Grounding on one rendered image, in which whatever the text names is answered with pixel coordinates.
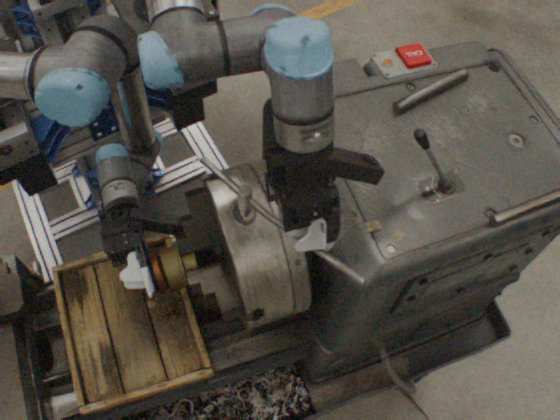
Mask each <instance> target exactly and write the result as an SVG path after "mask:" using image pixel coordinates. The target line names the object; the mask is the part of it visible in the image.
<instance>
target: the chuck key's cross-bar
mask: <svg viewBox="0 0 560 420"><path fill-rule="evenodd" d="M200 163H202V164H203V165H204V166H205V167H206V168H207V169H209V170H210V171H211V172H212V173H213V174H214V175H215V176H217V177H218V178H219V179H220V180H221V181H222V182H224V183H225V184H226V185H227V186H228V187H229V188H231V189H232V190H233V191H234V192H235V193H236V194H237V195H238V190H239V186H238V185H237V184H236V183H235V182H234V181H232V180H231V179H230V178H229V177H228V176H227V175H225V174H224V173H223V172H222V171H221V170H220V169H218V168H217V167H216V166H215V165H214V164H213V163H211V162H210V161H209V160H208V159H207V158H206V157H202V158H201V159H200ZM247 203H248V204H249V205H250V206H251V207H253V208H254V209H255V210H256V211H257V212H258V213H260V214H262V215H263V217H264V218H265V219H267V220H268V221H270V222H271V223H273V224H274V225H275V226H277V227H278V228H280V229H281V230H282V231H284V228H283V226H282V224H281V222H280V221H279V219H278V218H277V217H276V215H274V214H273V213H271V212H270V211H269V210H267V209H266V208H265V207H264V206H263V205H260V204H259V203H258V202H257V201H256V200H255V199H253V198H252V197H251V198H250V199H249V200H248V201H247ZM312 251H313V252H315V253H316V254H318V255H319V256H320V257H322V258H323V259H325V260H326V261H328V262H329V263H330V264H332V265H333V266H335V267H336V268H337V269H339V270H340V271H342V272H343V273H345V274H346V275H347V276H349V277H350V278H352V279H353V280H355V281H356V282H357V283H359V284H360V285H364V284H365V283H366V281H367V280H366V278H365V277H363V276H362V275H360V274H359V273H357V272H356V271H354V270H353V269H352V268H350V267H349V266H347V265H346V264H344V263H343V262H341V261H340V260H339V259H337V258H336V257H334V256H333V255H331V254H330V253H328V252H327V251H324V250H323V249H315V250H312Z"/></svg>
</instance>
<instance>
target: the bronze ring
mask: <svg viewBox="0 0 560 420"><path fill-rule="evenodd" d="M173 245H174V246H171V247H168V248H165V249H161V250H159V254H157V255H156V254H152V255H151V256H147V263H148V267H149V270H150V274H151V277H152V280H153V283H154V286H155V288H156V291H157V292H161V291H162V292H163V291H164V292H166V291H168V289H171V290H172V291H175V290H178V289H181V288H184V287H187V289H188V288H190V286H189V283H188V278H187V274H186V272H189V271H192V270H195V269H198V268H199V265H198V262H197V258H196V255H195V252H194V251H191V252H188V253H185V254H180V251H179V250H178V247H177V244H176V243H173Z"/></svg>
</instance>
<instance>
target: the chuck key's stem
mask: <svg viewBox="0 0 560 420"><path fill-rule="evenodd" d="M251 197H252V189H251V187H250V186H248V185H242V186H240V187H239V190H238V207H239V210H240V211H241V212H240V213H239V214H241V215H242V217H243V218H244V219H246V218H247V217H248V215H249V214H250V212H249V211H250V210H251V206H250V205H249V204H248V203H247V201H248V200H249V199H250V198H251Z"/></svg>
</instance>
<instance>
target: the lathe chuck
mask: <svg viewBox="0 0 560 420"><path fill-rule="evenodd" d="M221 171H222V172H223V173H224V174H225V175H227V176H228V177H229V178H230V179H231V180H232V181H234V182H235V183H236V184H237V185H238V186H239V187H240V186H242V185H248V186H250V187H251V189H252V198H253V199H255V200H256V201H257V202H258V203H259V204H260V205H263V206H264V207H265V208H266V209H267V210H269V211H270V212H271V213H273V212H272V209H271V207H270V204H269V202H268V199H267V197H266V194H265V192H264V190H263V188H262V185H261V183H259V181H258V179H257V178H256V176H255V174H254V173H253V170H252V169H251V167H250V166H249V165H248V164H246V163H241V164H237V165H234V167H230V168H226V169H223V170H221ZM211 176H214V174H213V173H208V174H205V175H202V176H201V178H200V184H201V187H205V184H204V181H203V179H206V178H209V177H211ZM206 187H207V191H208V195H209V198H210V202H211V206H212V210H213V214H214V218H215V222H216V226H217V230H218V234H219V237H220V241H221V243H218V244H215V247H217V246H221V245H222V246H223V249H224V252H225V255H226V259H227V263H228V266H229V269H230V271H231V275H232V278H233V281H234V283H235V286H236V289H237V292H238V294H239V297H240V300H241V302H242V305H243V308H245V311H246V313H247V314H251V313H253V310H256V309H259V308H260V310H262V312H263V317H261V318H260V319H259V320H254V319H252V320H249V321H248V319H247V316H246V315H242V316H240V317H241V319H242V321H243V323H244V325H245V326H246V328H248V329H251V328H254V327H257V326H259V325H262V324H265V323H271V322H274V321H277V320H280V319H283V318H286V317H289V316H291V315H292V314H293V311H294V296H293V288H292V282H291V277H290V272H289V268H288V263H287V258H286V255H285V251H284V247H283V244H282V240H281V237H280V234H279V231H278V227H277V226H275V225H274V224H273V223H271V222H270V221H268V220H267V219H265V218H264V217H263V215H262V214H260V213H258V212H257V211H256V210H255V209H254V208H253V207H252V208H253V210H254V218H253V219H252V220H251V221H250V222H247V223H242V222H240V221H238V220H237V219H236V216H235V211H236V209H237V208H238V195H237V194H236V193H235V192H234V191H233V190H232V189H231V188H229V187H228V186H227V185H226V184H225V183H224V182H222V181H221V180H220V179H219V180H215V181H212V180H210V181H207V182H206Z"/></svg>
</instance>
